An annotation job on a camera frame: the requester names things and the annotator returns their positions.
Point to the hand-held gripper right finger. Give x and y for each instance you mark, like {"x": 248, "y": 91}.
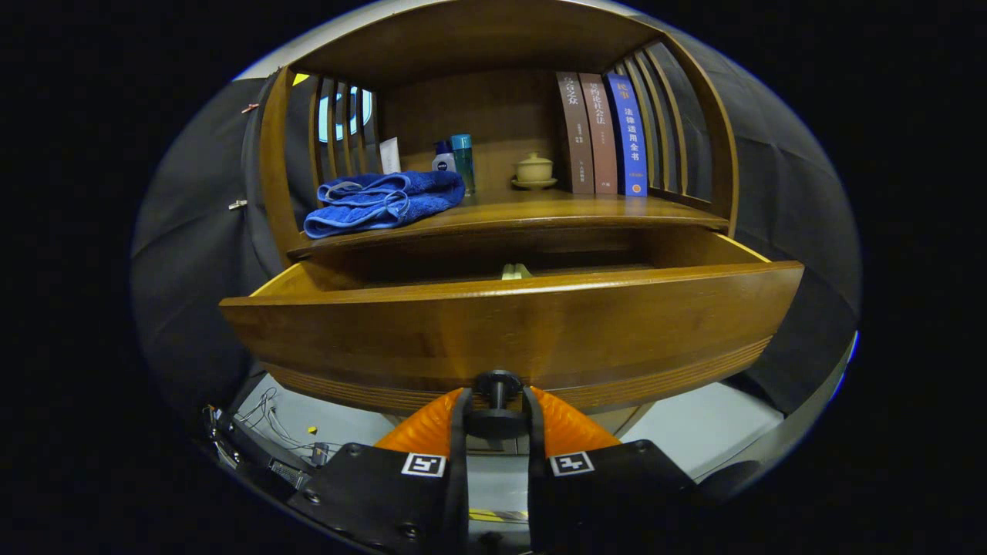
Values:
{"x": 609, "y": 493}

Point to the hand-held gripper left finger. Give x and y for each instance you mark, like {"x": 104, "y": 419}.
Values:
{"x": 385, "y": 493}

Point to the wooden countertop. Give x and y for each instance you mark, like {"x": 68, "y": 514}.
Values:
{"x": 524, "y": 208}

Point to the wooden cabinet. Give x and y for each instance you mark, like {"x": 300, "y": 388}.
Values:
{"x": 478, "y": 38}

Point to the folded blue towel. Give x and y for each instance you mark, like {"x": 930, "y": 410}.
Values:
{"x": 370, "y": 204}

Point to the beige lidded tea cup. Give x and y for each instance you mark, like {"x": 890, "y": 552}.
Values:
{"x": 534, "y": 169}

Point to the white tube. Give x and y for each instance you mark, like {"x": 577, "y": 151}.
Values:
{"x": 390, "y": 156}

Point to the white bottle with blue cap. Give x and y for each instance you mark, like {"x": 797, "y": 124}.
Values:
{"x": 442, "y": 160}

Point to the clear blue bottle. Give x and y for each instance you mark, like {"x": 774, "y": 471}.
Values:
{"x": 463, "y": 162}

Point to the reddish brown book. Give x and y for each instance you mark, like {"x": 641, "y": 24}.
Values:
{"x": 601, "y": 131}

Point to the blue book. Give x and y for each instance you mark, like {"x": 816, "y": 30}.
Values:
{"x": 628, "y": 131}

